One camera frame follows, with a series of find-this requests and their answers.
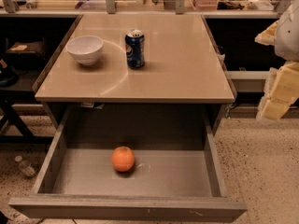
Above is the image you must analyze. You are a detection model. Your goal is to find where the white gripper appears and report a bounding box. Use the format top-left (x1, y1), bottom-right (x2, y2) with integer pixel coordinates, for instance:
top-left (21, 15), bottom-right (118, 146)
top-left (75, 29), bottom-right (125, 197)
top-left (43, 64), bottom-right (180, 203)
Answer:
top-left (254, 0), bottom-right (299, 120)

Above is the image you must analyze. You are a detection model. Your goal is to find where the orange fruit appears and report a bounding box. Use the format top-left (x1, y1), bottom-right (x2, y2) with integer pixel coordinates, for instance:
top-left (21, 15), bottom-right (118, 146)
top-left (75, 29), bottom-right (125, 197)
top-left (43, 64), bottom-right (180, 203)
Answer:
top-left (111, 147), bottom-right (135, 172)

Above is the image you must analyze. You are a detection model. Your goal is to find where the open grey top drawer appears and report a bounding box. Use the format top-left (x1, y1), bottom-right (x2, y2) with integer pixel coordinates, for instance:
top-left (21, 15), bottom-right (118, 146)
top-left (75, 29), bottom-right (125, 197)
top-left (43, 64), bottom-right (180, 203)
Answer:
top-left (9, 105), bottom-right (247, 223)

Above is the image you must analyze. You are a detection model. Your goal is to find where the grey counter cabinet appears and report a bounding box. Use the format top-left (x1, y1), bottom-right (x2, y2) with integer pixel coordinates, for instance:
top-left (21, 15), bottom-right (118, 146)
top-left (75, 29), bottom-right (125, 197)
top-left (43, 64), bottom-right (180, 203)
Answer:
top-left (32, 12), bottom-right (238, 135)

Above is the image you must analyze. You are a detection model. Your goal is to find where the blue pepsi can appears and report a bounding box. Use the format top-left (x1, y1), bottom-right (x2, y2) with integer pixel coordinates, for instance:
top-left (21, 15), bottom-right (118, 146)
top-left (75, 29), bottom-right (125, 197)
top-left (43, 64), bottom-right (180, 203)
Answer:
top-left (125, 29), bottom-right (145, 69)

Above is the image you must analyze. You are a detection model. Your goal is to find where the white ceramic bowl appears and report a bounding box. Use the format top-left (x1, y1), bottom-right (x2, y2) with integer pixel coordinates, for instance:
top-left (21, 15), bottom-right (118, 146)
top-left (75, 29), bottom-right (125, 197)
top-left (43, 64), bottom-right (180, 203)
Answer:
top-left (66, 35), bottom-right (104, 65)

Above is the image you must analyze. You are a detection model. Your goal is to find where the black side table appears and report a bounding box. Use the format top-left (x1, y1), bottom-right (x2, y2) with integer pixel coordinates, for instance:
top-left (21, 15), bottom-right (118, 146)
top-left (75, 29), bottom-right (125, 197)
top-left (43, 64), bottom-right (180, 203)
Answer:
top-left (0, 37), bottom-right (51, 144)

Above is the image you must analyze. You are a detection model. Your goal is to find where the clear plastic bottle on floor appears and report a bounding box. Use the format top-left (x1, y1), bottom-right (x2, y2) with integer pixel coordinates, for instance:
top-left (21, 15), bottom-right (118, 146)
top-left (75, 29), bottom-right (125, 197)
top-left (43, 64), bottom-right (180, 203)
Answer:
top-left (15, 155), bottom-right (36, 177)

